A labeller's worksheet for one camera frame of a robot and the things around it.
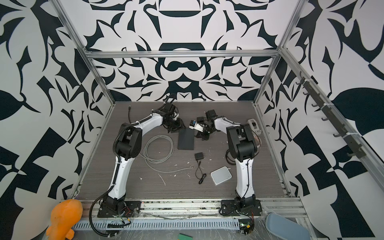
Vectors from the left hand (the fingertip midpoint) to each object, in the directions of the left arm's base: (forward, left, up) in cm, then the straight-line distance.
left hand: (185, 125), depth 101 cm
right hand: (-3, -9, -3) cm, 11 cm away
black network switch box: (-9, 0, -5) cm, 10 cm away
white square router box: (-32, -20, -3) cm, 38 cm away
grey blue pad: (-57, -46, -4) cm, 73 cm away
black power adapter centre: (-31, -8, -5) cm, 32 cm away
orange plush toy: (-50, +52, +5) cm, 72 cm away
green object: (-58, 0, -2) cm, 58 cm away
